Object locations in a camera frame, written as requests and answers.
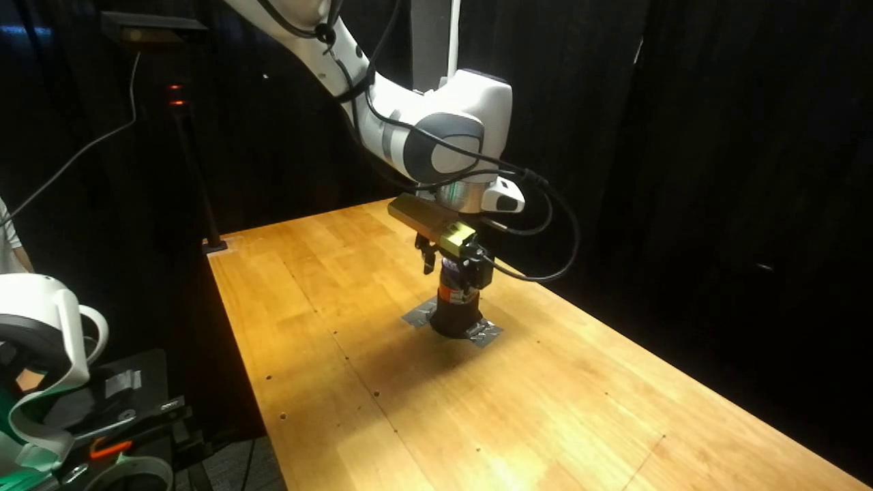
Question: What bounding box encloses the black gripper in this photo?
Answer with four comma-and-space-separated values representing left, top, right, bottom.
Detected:
414, 231, 500, 294

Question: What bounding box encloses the black cup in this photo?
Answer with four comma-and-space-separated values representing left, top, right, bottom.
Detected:
429, 278, 485, 342

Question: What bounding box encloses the black tool case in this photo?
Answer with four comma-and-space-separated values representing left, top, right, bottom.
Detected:
52, 349, 198, 491

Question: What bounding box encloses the white rounded machine housing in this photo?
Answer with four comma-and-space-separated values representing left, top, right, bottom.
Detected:
0, 269, 111, 396

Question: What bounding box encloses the tan wrist camera box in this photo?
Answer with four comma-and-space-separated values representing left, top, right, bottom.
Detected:
386, 193, 480, 258

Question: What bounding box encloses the grey base plate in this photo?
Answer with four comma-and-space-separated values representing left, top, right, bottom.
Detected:
401, 301, 504, 349

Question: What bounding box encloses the white vertical post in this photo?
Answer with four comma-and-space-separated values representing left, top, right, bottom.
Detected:
407, 0, 463, 92

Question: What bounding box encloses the black camera stand pole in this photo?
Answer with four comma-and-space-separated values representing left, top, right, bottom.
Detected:
167, 43, 227, 248

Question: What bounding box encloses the black camera cable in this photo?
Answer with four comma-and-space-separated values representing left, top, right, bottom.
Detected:
0, 48, 146, 226

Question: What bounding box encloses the orange tool handle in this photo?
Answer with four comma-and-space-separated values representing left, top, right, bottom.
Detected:
86, 437, 135, 464

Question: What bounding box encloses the green white ribbon cable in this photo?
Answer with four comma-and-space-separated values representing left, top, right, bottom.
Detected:
0, 357, 94, 478

